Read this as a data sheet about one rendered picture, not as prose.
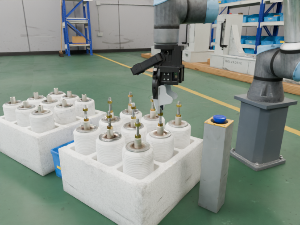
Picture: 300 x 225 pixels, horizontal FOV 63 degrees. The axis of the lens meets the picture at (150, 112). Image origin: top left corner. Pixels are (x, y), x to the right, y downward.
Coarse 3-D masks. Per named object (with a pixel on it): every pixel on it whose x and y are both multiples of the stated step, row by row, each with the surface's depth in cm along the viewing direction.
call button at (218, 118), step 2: (214, 116) 76; (216, 116) 76; (218, 116) 76; (220, 116) 76; (222, 116) 76; (224, 116) 76; (214, 118) 75; (216, 118) 74; (218, 118) 74; (220, 118) 74; (222, 118) 74; (224, 118) 74; (214, 120) 76; (216, 120) 75; (218, 120) 74; (220, 120) 74; (222, 120) 74; (224, 120) 74; (220, 122) 75; (222, 122) 75
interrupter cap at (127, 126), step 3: (126, 123) 91; (129, 123) 91; (141, 123) 91; (123, 126) 88; (126, 126) 88; (129, 126) 89; (141, 126) 88; (129, 129) 86; (132, 129) 85; (135, 129) 86
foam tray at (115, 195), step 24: (72, 144) 91; (192, 144) 91; (72, 168) 85; (96, 168) 76; (120, 168) 77; (168, 168) 75; (192, 168) 91; (72, 192) 89; (96, 192) 80; (120, 192) 72; (144, 192) 67; (168, 192) 79; (120, 216) 75; (144, 216) 69
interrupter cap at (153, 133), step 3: (156, 129) 85; (165, 129) 85; (150, 132) 83; (153, 132) 83; (156, 132) 84; (165, 132) 83; (168, 132) 83; (150, 135) 80; (153, 135) 81; (156, 135) 81; (159, 135) 81; (162, 135) 81; (165, 135) 80; (168, 135) 81; (159, 138) 79; (162, 138) 79
